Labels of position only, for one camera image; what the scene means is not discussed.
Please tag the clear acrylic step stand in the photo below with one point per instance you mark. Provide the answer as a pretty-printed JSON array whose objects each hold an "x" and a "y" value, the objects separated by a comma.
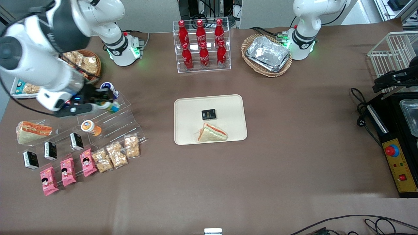
[
  {"x": 124, "y": 120},
  {"x": 62, "y": 137}
]

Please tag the cream plastic tray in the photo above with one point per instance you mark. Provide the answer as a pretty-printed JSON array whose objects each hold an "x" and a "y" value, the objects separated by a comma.
[{"x": 228, "y": 111}]

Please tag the black sealing machine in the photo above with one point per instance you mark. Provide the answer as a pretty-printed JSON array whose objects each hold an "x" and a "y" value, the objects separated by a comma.
[{"x": 392, "y": 124}]

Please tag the wrapped triangle sandwich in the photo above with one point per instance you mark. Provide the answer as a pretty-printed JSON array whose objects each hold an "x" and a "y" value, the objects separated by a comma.
[
  {"x": 212, "y": 133},
  {"x": 32, "y": 130}
]

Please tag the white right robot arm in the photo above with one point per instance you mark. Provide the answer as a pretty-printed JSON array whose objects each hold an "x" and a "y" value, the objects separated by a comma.
[{"x": 32, "y": 55}]

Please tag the aluminium foil tray stack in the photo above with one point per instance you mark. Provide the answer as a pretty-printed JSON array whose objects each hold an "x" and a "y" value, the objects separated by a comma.
[{"x": 267, "y": 54}]

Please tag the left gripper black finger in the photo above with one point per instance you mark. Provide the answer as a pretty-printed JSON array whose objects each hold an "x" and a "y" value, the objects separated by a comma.
[{"x": 382, "y": 85}]

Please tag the small black box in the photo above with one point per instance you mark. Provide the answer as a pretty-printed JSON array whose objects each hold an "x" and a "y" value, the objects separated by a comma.
[
  {"x": 31, "y": 160},
  {"x": 208, "y": 114},
  {"x": 76, "y": 141},
  {"x": 50, "y": 150}
]

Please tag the blue lid gum bottle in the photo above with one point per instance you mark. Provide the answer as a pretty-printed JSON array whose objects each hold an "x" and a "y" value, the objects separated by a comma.
[{"x": 106, "y": 86}]

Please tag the metal shelf frame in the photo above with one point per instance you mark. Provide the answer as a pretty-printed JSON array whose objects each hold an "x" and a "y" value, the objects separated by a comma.
[{"x": 396, "y": 8}]

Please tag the dark brown wicker basket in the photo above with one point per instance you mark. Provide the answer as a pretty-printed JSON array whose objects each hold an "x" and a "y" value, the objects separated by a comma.
[{"x": 98, "y": 70}]

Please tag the clear nut snack packet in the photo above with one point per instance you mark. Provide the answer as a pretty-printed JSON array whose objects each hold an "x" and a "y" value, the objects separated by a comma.
[
  {"x": 79, "y": 58},
  {"x": 132, "y": 146},
  {"x": 32, "y": 88},
  {"x": 68, "y": 58},
  {"x": 116, "y": 155},
  {"x": 102, "y": 160},
  {"x": 90, "y": 65}
]

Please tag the white rectangular tray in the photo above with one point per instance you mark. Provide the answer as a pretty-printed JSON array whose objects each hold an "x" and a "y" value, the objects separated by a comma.
[{"x": 14, "y": 93}]

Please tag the light wicker basket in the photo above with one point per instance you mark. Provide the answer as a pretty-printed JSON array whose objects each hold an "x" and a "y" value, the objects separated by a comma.
[{"x": 267, "y": 73}]

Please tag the green lid gum bottle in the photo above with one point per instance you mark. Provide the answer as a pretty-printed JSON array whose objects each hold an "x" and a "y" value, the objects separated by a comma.
[{"x": 109, "y": 106}]

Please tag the clear acrylic bottle rack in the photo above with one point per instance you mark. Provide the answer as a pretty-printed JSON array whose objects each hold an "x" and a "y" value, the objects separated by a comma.
[{"x": 202, "y": 70}]

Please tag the teal snack packet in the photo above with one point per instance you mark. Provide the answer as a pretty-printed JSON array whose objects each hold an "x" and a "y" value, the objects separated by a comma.
[{"x": 21, "y": 85}]

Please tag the brown table cover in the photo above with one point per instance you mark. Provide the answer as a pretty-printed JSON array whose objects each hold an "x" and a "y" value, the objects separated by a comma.
[{"x": 294, "y": 169}]

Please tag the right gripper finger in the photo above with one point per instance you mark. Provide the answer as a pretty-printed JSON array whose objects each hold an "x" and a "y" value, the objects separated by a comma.
[
  {"x": 104, "y": 93},
  {"x": 96, "y": 101}
]

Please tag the small silver metal block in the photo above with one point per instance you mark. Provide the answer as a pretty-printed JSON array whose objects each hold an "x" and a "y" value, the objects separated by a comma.
[{"x": 213, "y": 231}]

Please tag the clear plastic container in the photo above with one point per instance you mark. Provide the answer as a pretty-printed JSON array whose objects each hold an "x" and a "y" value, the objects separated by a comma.
[{"x": 410, "y": 117}]

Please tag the pink snack packet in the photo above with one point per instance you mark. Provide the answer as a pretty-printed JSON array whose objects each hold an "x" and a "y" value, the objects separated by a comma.
[
  {"x": 68, "y": 172},
  {"x": 49, "y": 181},
  {"x": 88, "y": 162}
]

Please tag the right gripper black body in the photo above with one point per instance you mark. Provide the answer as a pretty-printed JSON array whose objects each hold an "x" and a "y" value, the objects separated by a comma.
[{"x": 90, "y": 93}]

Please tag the red cola bottle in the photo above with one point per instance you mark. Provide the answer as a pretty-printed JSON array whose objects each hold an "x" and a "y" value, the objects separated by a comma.
[
  {"x": 200, "y": 32},
  {"x": 219, "y": 31},
  {"x": 183, "y": 34},
  {"x": 221, "y": 55},
  {"x": 187, "y": 58},
  {"x": 204, "y": 57}
]

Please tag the red emergency stop button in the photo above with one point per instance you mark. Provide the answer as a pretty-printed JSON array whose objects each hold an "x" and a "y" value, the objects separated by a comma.
[{"x": 391, "y": 150}]

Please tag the orange lid gum bottle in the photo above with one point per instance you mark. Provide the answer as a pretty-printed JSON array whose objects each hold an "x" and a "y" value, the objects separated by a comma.
[{"x": 89, "y": 127}]

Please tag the black background equipment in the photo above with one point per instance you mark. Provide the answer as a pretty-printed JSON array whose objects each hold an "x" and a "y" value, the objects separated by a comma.
[{"x": 209, "y": 8}]

